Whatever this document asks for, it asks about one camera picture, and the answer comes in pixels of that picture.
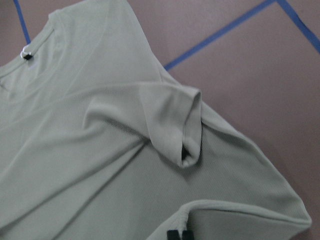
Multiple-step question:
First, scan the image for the white shirt tag loop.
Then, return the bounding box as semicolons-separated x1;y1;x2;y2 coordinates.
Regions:
20;45;33;61

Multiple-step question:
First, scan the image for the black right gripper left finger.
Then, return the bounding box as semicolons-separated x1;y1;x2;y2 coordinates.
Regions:
166;230;179;240

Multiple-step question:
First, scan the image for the sage green long-sleeve shirt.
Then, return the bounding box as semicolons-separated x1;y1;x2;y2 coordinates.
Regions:
0;0;312;240

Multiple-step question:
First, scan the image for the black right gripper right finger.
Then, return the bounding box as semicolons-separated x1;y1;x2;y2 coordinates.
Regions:
182;230;195;240

